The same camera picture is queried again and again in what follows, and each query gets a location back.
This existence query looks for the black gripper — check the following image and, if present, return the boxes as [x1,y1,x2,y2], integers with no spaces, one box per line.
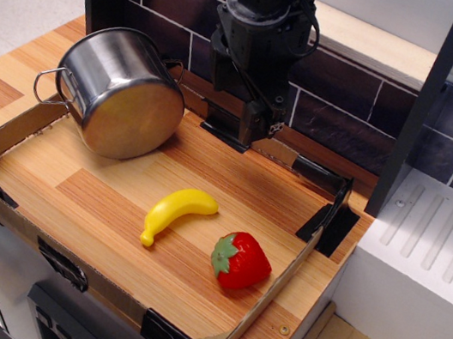
[210,0,319,147]

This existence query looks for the silver metal pot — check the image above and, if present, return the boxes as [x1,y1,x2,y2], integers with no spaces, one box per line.
[51,27,185,160]

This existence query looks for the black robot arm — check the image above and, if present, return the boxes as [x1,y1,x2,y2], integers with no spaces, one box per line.
[210,0,320,148]

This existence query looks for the yellow plastic banana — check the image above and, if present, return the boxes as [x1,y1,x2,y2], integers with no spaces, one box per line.
[140,188,219,247]

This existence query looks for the red plastic strawberry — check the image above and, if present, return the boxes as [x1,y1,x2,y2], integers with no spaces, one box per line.
[210,232,272,289]

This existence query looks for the white sink drainboard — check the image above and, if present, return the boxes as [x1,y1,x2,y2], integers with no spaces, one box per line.
[333,170,453,339]

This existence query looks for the dark grey vertical post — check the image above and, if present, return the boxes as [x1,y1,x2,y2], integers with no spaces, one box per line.
[365,24,453,217]

